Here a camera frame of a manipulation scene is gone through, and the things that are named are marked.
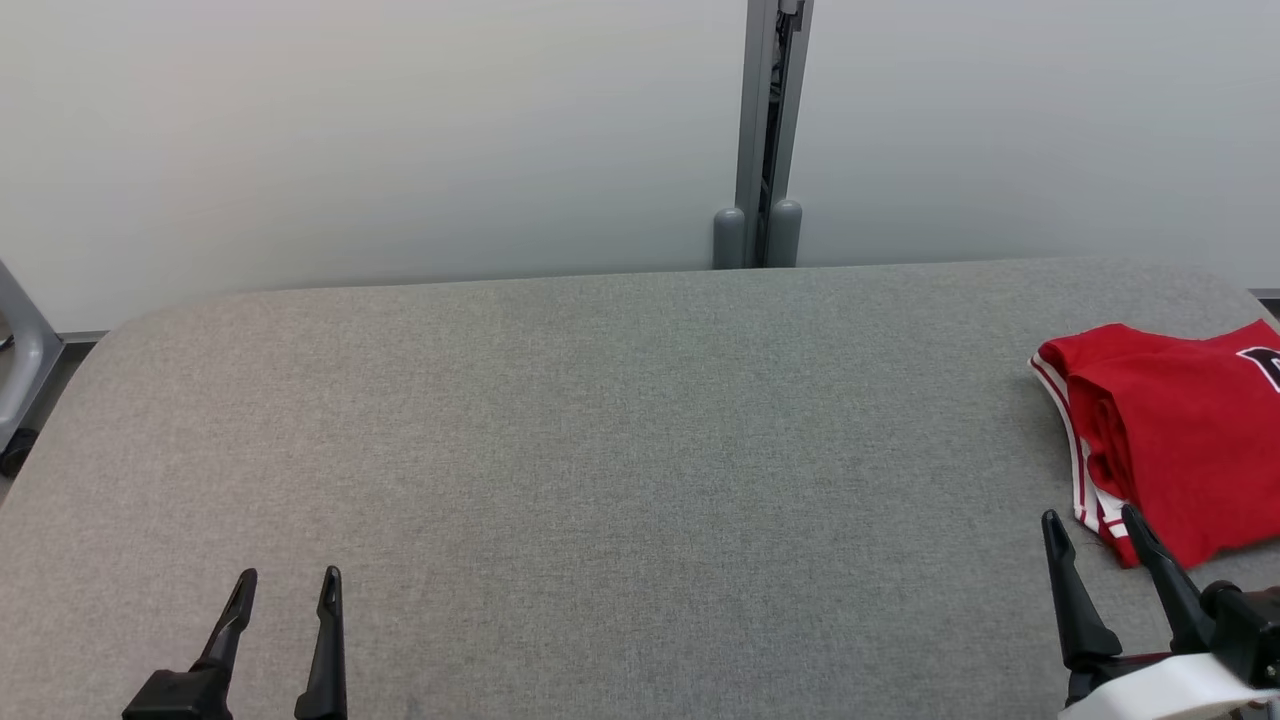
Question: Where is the grey cylinder post foot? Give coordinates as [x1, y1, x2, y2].
[712, 206, 748, 271]
[767, 199, 805, 269]

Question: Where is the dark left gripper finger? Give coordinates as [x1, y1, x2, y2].
[194, 568, 259, 675]
[294, 565, 349, 720]

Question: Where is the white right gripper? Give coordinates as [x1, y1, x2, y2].
[1041, 503, 1280, 720]

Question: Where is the grey partition post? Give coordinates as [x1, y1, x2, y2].
[734, 0, 817, 270]

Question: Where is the grey metal table leg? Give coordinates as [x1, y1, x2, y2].
[0, 258, 67, 478]

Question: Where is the red jersey with white trim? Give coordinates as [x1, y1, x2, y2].
[1029, 319, 1280, 570]

